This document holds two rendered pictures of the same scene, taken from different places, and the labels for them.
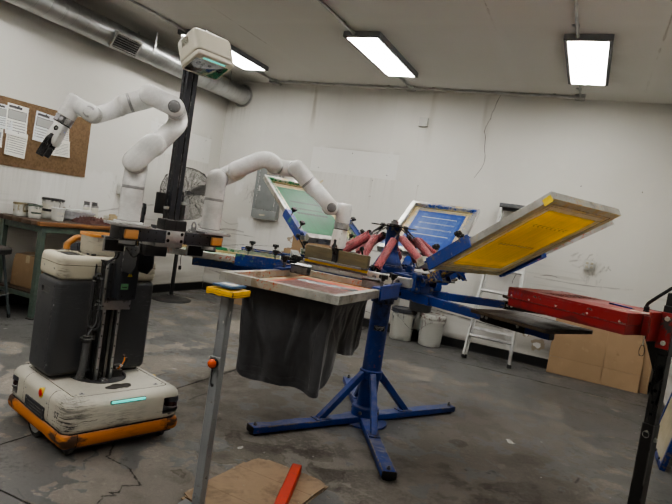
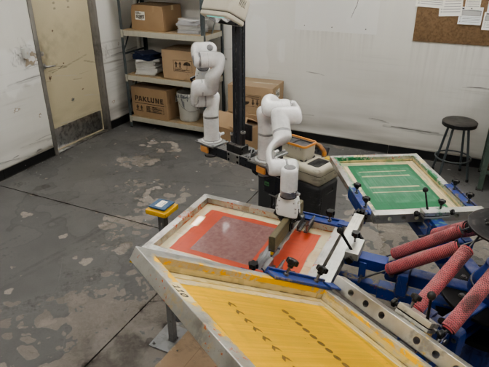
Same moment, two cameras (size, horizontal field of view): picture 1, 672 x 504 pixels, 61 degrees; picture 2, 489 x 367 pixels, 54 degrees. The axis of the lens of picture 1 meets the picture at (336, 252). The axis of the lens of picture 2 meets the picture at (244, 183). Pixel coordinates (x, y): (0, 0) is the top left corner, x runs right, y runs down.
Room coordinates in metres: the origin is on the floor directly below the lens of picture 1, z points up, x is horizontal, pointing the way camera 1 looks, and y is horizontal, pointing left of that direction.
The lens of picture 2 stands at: (2.84, -1.87, 2.22)
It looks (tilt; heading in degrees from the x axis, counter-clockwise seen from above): 26 degrees down; 92
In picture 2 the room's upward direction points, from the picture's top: straight up
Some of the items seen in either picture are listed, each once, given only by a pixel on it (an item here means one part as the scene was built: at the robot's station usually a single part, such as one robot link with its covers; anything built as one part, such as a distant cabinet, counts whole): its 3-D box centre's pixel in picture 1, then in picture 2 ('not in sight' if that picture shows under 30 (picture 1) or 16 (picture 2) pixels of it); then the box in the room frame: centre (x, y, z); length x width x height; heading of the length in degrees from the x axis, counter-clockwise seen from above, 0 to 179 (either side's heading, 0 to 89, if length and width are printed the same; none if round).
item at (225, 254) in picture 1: (249, 244); (406, 181); (3.64, 0.55, 1.05); 1.08 x 0.61 x 0.23; 97
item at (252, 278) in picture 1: (316, 283); (247, 239); (2.78, 0.07, 0.97); 0.79 x 0.58 x 0.04; 157
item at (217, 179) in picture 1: (216, 184); (268, 119); (2.88, 0.64, 1.37); 0.13 x 0.10 x 0.16; 8
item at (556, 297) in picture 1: (593, 311); not in sight; (2.61, -1.20, 1.06); 0.61 x 0.46 x 0.12; 37
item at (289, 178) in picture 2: (336, 211); (289, 173); (2.97, 0.03, 1.33); 0.15 x 0.10 x 0.11; 98
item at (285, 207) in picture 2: (339, 237); (287, 204); (2.96, -0.01, 1.20); 0.10 x 0.07 x 0.11; 157
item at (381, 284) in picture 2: not in sight; (334, 277); (3.18, -0.10, 0.89); 1.24 x 0.06 x 0.06; 157
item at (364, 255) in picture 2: not in sight; (366, 260); (3.30, -0.15, 1.02); 0.17 x 0.06 x 0.05; 157
